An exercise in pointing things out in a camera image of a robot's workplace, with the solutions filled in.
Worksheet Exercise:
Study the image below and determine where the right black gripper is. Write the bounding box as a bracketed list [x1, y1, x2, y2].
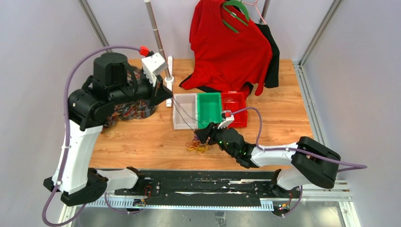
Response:
[195, 121, 236, 158]

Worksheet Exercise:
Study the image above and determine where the thin purple cable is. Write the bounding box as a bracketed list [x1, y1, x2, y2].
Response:
[171, 97, 201, 136]

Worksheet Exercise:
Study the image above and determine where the colourful cable pile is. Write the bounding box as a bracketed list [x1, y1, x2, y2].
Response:
[185, 134, 214, 154]

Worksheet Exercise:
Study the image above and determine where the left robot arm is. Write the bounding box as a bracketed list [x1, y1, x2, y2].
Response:
[44, 52, 173, 206]

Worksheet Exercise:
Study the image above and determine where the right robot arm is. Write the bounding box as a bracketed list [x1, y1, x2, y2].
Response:
[195, 122, 341, 197]

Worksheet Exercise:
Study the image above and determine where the white rack base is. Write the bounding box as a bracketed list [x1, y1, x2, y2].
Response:
[165, 56, 174, 91]

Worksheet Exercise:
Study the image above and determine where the white plastic bin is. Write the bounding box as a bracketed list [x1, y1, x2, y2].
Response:
[173, 93, 198, 130]

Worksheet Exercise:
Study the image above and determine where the green plastic bin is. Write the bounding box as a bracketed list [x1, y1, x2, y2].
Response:
[197, 93, 223, 129]

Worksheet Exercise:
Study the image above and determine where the plaid flannel shirt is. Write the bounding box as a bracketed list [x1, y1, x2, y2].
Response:
[102, 65, 157, 132]

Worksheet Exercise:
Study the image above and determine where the red plastic bin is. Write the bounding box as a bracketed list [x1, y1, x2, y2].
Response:
[221, 92, 248, 128]

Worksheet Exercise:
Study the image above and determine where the red t-shirt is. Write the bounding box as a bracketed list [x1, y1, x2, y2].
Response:
[180, 0, 272, 96]

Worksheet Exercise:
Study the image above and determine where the black t-shirt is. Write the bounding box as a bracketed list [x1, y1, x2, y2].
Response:
[255, 24, 280, 88]

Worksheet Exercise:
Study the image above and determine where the green clothes hanger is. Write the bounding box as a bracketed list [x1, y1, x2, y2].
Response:
[222, 0, 250, 26]

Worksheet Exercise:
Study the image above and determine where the pink clothes hanger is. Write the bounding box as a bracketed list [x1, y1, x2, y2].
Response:
[243, 0, 267, 25]

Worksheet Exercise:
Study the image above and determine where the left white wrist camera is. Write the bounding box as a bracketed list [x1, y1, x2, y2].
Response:
[141, 52, 168, 87]

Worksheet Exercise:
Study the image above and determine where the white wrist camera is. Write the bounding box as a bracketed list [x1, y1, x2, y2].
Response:
[141, 52, 168, 87]
[218, 110, 235, 129]

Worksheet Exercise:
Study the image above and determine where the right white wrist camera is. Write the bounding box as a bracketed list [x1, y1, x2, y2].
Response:
[218, 110, 235, 129]

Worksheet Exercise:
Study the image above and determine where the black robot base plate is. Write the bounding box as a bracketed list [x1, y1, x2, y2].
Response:
[114, 170, 300, 208]

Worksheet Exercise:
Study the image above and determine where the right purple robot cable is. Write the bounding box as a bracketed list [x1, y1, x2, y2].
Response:
[221, 106, 368, 218]

